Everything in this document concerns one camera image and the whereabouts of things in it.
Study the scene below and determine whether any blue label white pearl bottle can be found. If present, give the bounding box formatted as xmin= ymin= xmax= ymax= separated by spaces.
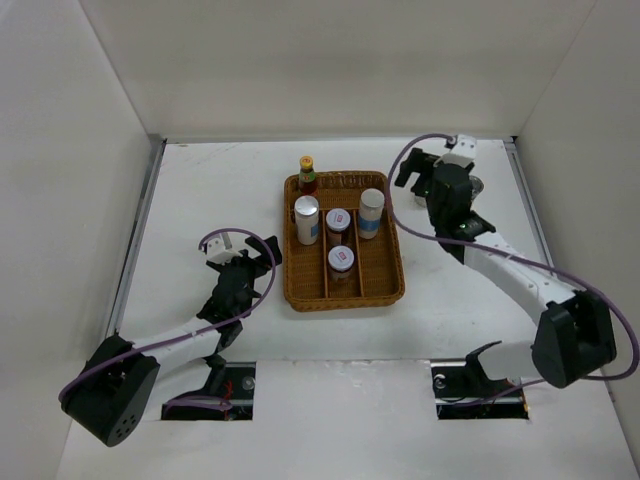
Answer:
xmin=357 ymin=188 xmax=385 ymax=239

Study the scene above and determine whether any red label spice jar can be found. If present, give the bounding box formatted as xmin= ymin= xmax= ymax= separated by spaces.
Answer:
xmin=327 ymin=245 xmax=355 ymax=282
xmin=325 ymin=208 xmax=351 ymax=248

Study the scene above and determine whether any yellow cap sauce bottle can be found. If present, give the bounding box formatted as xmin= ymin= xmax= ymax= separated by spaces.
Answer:
xmin=298 ymin=156 xmax=318 ymax=196

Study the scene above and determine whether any grey cap salt grinder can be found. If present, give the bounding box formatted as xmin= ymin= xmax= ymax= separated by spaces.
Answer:
xmin=469 ymin=175 xmax=484 ymax=202

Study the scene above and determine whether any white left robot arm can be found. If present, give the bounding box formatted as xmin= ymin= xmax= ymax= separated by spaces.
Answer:
xmin=58 ymin=228 xmax=282 ymax=447

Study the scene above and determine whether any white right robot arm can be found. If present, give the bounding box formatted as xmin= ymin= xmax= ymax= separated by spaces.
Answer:
xmin=394 ymin=148 xmax=617 ymax=388

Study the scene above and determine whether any brown wicker divided basket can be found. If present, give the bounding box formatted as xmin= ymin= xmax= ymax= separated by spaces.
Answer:
xmin=281 ymin=171 xmax=405 ymax=312

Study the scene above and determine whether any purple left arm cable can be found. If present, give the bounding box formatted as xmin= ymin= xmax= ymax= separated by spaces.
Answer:
xmin=58 ymin=228 xmax=277 ymax=415

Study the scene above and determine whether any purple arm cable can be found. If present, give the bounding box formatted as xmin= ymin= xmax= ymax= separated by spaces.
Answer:
xmin=58 ymin=228 xmax=277 ymax=415
xmin=385 ymin=132 xmax=640 ymax=403

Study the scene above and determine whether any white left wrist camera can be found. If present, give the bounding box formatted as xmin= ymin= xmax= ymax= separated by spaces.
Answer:
xmin=199 ymin=235 xmax=241 ymax=265

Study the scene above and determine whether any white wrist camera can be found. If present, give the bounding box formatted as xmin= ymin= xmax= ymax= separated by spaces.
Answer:
xmin=440 ymin=134 xmax=478 ymax=168
xmin=199 ymin=235 xmax=241 ymax=265

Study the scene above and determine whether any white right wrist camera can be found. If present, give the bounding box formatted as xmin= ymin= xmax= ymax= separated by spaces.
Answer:
xmin=440 ymin=134 xmax=478 ymax=168

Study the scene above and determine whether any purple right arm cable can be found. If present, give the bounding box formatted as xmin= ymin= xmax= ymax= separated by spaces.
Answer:
xmin=385 ymin=132 xmax=640 ymax=403

